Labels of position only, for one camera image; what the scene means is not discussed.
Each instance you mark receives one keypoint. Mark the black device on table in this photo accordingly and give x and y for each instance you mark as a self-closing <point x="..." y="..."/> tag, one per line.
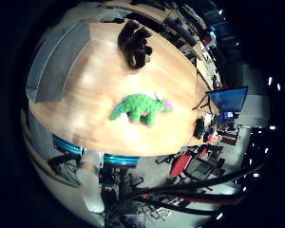
<point x="199" y="127"/>

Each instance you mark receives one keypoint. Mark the grey fabric container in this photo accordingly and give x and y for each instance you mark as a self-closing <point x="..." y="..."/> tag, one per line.
<point x="58" y="63"/>

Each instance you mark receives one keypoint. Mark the blue table frame bar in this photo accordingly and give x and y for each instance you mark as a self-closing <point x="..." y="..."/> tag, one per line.
<point x="121" y="160"/>
<point x="66" y="146"/>

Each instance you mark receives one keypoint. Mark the small lit screen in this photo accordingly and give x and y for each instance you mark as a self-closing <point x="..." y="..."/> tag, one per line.
<point x="229" y="114"/>

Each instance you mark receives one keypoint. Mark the green dinosaur plush toy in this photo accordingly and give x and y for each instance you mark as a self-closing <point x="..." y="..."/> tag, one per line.
<point x="139" y="107"/>

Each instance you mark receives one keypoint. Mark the brown plush toy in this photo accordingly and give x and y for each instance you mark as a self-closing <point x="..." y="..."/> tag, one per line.
<point x="134" y="44"/>

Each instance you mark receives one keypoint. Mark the dark mesh office chair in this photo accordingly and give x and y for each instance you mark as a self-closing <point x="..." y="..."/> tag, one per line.
<point x="199" y="167"/>

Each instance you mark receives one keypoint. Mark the monitor with blue screen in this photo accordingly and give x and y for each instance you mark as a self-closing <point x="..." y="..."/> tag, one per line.
<point x="229" y="98"/>

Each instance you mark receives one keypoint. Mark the red office chair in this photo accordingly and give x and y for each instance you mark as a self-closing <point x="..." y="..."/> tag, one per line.
<point x="180" y="164"/>

